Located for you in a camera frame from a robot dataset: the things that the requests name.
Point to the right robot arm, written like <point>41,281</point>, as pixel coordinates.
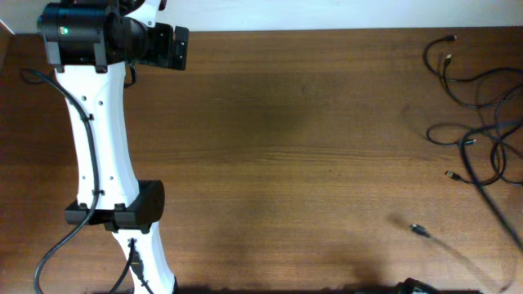
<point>413,286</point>

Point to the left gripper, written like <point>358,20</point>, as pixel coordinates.
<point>178,48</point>

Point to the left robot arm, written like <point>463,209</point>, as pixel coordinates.
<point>94,48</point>

